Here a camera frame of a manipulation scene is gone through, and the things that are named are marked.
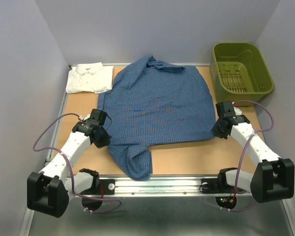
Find blue checkered long sleeve shirt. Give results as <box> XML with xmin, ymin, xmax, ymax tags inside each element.
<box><xmin>97</xmin><ymin>56</ymin><xmax>216</xmax><ymax>181</ymax></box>

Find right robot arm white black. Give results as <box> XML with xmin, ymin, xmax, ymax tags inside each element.
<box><xmin>211</xmin><ymin>101</ymin><xmax>295</xmax><ymax>203</ymax></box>

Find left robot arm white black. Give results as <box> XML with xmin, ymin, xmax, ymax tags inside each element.
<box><xmin>27</xmin><ymin>109</ymin><xmax>111</xmax><ymax>218</ymax></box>

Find green plastic basket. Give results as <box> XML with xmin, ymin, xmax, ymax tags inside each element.
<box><xmin>210</xmin><ymin>42</ymin><xmax>274</xmax><ymax>107</ymax></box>

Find folded white shirt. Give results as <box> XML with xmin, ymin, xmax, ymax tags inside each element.
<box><xmin>65</xmin><ymin>62</ymin><xmax>114</xmax><ymax>93</ymax></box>

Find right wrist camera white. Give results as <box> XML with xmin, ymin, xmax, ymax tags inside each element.
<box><xmin>233</xmin><ymin>106</ymin><xmax>242</xmax><ymax>116</ymax></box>

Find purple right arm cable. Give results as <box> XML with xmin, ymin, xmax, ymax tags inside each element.
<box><xmin>232</xmin><ymin>100</ymin><xmax>275</xmax><ymax>212</ymax></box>

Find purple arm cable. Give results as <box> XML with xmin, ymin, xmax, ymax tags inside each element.
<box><xmin>33</xmin><ymin>113</ymin><xmax>122</xmax><ymax>214</ymax></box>
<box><xmin>232</xmin><ymin>100</ymin><xmax>275</xmax><ymax>212</ymax></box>

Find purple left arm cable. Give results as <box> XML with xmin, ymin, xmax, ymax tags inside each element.
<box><xmin>33</xmin><ymin>113</ymin><xmax>122</xmax><ymax>214</ymax></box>

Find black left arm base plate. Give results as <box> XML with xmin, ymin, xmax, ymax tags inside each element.
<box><xmin>81</xmin><ymin>179</ymin><xmax>116</xmax><ymax>195</ymax></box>

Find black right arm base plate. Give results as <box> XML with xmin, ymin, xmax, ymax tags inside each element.
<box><xmin>199</xmin><ymin>177</ymin><xmax>234</xmax><ymax>194</ymax></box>

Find aluminium mounting rail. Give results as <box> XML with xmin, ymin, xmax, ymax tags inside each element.
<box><xmin>29</xmin><ymin>175</ymin><xmax>293</xmax><ymax>197</ymax></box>

